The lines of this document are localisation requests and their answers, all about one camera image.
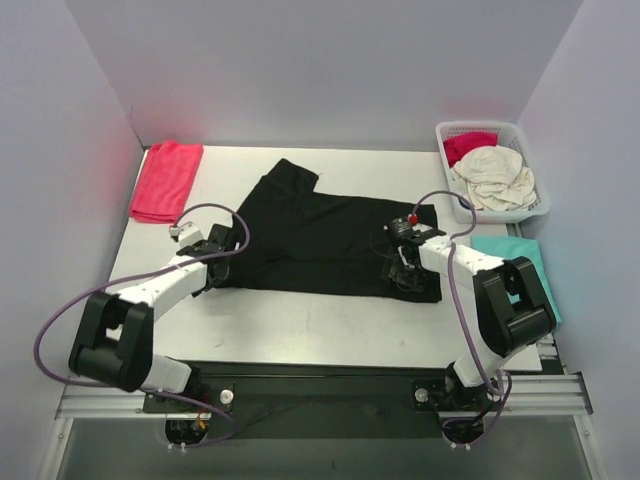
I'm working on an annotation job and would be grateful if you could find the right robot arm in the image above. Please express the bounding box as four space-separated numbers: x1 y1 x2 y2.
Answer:
384 215 557 408

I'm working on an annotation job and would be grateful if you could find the aluminium rail frame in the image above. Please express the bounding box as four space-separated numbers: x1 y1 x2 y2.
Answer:
37 329 609 480

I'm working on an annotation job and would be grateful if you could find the white laundry basket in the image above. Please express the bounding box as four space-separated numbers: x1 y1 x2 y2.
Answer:
436 121 551 224

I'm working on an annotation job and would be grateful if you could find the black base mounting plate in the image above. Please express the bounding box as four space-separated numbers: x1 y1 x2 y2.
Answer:
142 360 501 441

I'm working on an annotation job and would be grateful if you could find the cream t shirt in basket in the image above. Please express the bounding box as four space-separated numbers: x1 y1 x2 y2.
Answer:
452 146 537 212

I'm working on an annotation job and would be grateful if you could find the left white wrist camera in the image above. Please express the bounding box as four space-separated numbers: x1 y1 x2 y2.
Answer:
169 221 204 248

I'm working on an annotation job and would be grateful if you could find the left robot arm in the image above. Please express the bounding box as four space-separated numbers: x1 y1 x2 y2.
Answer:
69 222 240 412

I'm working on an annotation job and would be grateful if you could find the folded teal t shirt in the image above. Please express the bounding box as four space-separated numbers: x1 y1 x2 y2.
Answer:
469 235 564 331

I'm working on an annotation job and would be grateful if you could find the red t shirt in basket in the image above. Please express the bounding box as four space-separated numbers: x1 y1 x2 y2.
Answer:
443 131 499 168

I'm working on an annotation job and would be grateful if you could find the black t shirt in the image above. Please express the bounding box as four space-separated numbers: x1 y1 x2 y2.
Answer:
222 159 442 303

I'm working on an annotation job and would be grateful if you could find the folded pink t shirt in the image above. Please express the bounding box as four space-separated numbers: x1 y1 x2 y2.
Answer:
129 141 204 224

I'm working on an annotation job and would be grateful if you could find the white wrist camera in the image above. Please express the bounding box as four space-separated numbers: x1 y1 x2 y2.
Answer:
407 214 444 241
169 221 204 248

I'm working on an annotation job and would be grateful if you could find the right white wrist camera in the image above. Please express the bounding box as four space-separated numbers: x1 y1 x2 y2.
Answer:
407 214 444 241

